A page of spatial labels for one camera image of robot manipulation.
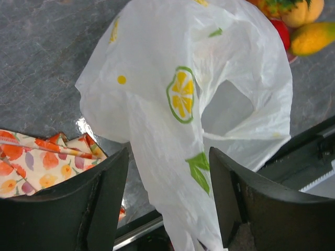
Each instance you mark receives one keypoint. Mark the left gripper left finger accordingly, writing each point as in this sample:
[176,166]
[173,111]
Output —
[80,213]

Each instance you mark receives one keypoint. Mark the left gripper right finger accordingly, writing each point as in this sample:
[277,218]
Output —
[274,216]

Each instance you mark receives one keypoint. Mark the white plastic bag fruit print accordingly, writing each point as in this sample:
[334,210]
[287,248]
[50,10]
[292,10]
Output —
[174,78]

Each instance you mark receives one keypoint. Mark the fake yellow fruit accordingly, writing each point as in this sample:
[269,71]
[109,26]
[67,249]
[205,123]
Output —
[311,38]

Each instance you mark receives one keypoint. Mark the red fake bell pepper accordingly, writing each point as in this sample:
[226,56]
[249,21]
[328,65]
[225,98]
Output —
[282,31]

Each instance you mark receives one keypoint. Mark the fake orange peach fruit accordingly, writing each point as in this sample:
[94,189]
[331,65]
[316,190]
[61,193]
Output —
[303,13]

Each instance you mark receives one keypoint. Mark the fake pineapple green crown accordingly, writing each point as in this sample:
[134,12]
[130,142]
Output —
[275,8]

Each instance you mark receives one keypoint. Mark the orange floral cloth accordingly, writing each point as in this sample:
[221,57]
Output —
[29,164]

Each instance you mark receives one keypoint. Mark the pink plate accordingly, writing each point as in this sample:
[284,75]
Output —
[291,58]

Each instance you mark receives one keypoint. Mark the grey slotted cable duct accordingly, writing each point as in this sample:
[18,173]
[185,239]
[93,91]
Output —
[320,179]

